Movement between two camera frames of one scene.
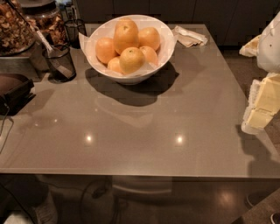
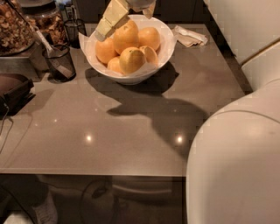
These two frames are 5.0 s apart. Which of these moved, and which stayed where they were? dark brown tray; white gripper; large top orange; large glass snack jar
Moved: white gripper
Stayed: large top orange; dark brown tray; large glass snack jar
